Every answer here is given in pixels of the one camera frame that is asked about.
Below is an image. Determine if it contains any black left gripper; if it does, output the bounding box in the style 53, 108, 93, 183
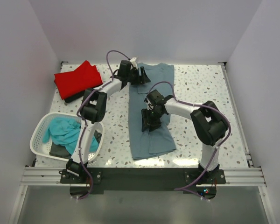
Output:
126, 67, 150, 86

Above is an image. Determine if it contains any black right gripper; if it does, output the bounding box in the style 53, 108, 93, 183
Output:
141, 108, 164, 132

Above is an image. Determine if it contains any grey-blue t-shirt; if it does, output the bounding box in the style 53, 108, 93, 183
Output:
128, 63, 176, 160

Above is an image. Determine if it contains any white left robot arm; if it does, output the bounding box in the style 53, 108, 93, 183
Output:
66, 57, 151, 183

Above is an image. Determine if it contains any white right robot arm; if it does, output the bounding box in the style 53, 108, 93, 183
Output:
141, 90, 231, 183

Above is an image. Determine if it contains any red folded t-shirt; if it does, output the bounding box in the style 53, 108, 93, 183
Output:
54, 60, 103, 100

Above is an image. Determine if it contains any black folded t-shirt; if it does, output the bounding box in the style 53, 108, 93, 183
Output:
53, 80, 105, 104

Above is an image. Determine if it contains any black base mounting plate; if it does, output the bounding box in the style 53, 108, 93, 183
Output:
60, 167, 226, 195

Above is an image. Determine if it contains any turquoise t-shirt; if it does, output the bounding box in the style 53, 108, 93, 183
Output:
42, 118, 99, 154

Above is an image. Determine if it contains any dark grey t-shirt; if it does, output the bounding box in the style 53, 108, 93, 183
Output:
49, 131, 102, 159

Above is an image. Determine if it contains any white plastic laundry basket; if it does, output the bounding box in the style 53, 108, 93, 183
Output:
30, 112, 105, 162

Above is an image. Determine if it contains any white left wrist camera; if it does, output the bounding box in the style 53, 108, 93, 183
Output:
129, 57, 138, 69

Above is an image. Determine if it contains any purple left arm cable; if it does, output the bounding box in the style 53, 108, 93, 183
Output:
70, 49, 133, 200

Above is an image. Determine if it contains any aluminium extrusion rail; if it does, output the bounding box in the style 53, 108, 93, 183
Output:
20, 166, 68, 186

